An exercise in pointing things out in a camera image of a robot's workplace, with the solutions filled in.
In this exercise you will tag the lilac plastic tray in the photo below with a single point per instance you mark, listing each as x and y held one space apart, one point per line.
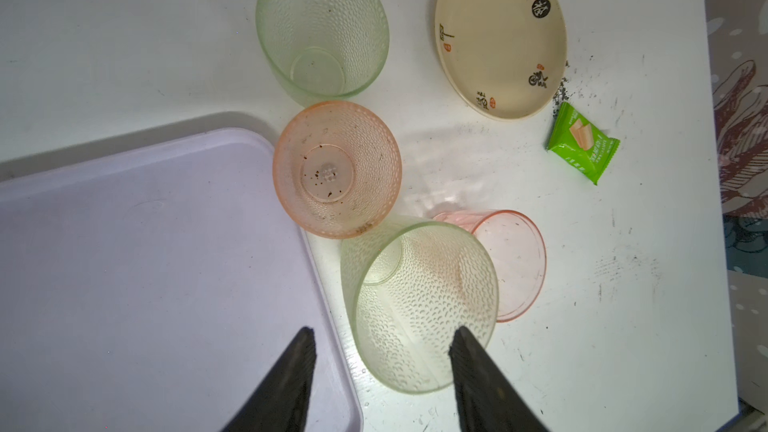
153 290

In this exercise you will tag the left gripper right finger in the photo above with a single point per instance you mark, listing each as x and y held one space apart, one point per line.
486 401

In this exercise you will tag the green snack packet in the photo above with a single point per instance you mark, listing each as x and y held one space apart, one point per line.
581 144

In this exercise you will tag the pale green far glass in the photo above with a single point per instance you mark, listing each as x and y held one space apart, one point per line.
323 50

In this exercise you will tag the pale green large glass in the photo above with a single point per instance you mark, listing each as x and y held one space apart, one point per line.
408 285

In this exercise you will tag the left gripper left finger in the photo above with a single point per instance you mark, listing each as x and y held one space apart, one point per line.
281 401

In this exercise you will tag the cream small plate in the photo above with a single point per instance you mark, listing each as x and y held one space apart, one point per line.
504 58

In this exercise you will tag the pink glass front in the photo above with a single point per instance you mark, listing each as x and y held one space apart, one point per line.
517 250

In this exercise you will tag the pink glass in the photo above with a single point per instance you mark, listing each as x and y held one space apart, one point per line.
337 169
517 250

